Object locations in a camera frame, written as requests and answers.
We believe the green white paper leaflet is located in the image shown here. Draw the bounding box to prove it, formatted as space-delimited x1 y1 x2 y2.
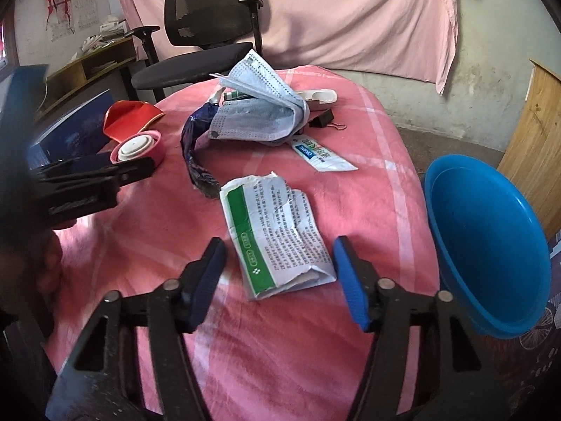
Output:
219 173 337 300

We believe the black binder clip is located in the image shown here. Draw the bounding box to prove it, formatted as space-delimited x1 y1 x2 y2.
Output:
308 109 347 131

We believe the white plastic case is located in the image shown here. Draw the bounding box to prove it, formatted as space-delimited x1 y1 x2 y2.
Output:
297 88 338 112

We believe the person's left hand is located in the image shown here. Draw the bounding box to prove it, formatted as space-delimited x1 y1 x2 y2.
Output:
1 221 63 315

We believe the pink checked table cloth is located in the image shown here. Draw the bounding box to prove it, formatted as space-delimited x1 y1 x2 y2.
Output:
46 66 438 420

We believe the wooden board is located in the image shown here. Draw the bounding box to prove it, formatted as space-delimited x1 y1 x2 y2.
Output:
498 61 561 240

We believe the dark blue foil wrapper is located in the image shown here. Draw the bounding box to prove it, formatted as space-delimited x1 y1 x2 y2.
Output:
181 102 221 199

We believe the blue cardboard box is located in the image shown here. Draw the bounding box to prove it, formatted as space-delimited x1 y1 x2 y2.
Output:
27 89 115 169

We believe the black office chair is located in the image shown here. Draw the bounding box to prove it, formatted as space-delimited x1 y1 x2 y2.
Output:
127 0 263 101

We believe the pink round tape dispenser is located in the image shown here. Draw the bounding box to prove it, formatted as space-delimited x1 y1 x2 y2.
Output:
110 130 165 166

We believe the pink hanging sheet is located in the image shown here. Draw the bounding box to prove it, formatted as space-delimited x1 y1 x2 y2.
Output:
119 0 459 93

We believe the stack of papers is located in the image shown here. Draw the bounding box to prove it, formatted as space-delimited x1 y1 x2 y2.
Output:
70 16 127 61

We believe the blue plastic basin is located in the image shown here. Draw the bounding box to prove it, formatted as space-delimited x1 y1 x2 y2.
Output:
422 154 552 339

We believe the blue white sachet wrapper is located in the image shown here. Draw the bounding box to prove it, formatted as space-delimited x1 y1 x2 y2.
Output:
288 135 358 172

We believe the wooden shelf desk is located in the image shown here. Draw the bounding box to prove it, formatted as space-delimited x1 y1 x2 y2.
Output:
34 37 138 125

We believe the red plastic lid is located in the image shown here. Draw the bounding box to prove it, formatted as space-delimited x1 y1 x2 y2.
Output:
103 100 164 142

